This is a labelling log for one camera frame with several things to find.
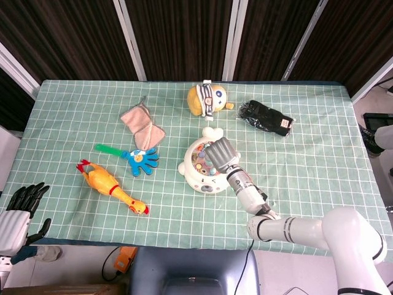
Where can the silver right hand orange fingertips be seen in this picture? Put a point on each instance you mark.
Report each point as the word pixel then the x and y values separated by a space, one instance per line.
pixel 222 153

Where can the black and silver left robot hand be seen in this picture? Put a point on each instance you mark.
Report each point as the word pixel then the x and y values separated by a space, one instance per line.
pixel 12 230

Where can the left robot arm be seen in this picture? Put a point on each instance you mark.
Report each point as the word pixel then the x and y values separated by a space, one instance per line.
pixel 3 264

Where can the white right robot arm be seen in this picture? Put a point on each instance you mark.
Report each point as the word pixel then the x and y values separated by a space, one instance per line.
pixel 347 230

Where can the white seal-shaped toy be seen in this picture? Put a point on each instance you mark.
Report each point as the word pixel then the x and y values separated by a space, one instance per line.
pixel 196 184

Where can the blue hand clapper toy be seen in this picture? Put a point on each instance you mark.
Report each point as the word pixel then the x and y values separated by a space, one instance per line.
pixel 144 161

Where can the blue and white floor rag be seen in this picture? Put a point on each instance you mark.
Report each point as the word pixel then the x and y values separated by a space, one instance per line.
pixel 46 253

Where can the black gloves in plastic bag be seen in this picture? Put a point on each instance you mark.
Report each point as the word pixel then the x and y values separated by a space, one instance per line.
pixel 264 118

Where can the yellow plush toy striped hat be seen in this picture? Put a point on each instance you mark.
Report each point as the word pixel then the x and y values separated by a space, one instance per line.
pixel 196 101

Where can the pink cloth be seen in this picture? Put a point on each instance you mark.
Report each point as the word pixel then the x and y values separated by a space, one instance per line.
pixel 136 120

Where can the yellow rubber chicken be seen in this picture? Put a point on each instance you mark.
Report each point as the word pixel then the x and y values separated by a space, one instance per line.
pixel 99 179

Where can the blue-grey robot torso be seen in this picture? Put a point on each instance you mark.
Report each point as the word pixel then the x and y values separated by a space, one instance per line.
pixel 193 264

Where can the orange device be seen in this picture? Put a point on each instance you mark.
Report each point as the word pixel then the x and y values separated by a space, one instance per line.
pixel 124 261

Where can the green checkered tablecloth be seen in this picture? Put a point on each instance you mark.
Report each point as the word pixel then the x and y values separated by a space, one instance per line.
pixel 76 107

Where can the dark sneaker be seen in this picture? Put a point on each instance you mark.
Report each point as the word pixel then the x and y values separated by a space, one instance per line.
pixel 368 138

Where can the black tablet screen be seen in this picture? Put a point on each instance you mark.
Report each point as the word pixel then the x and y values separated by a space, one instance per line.
pixel 376 121

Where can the person leg white trousers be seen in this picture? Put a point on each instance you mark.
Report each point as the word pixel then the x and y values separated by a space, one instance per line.
pixel 385 136

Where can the white partition frame post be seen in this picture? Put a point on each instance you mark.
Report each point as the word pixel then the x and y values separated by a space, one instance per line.
pixel 18 72
pixel 234 43
pixel 130 43
pixel 373 81
pixel 302 43

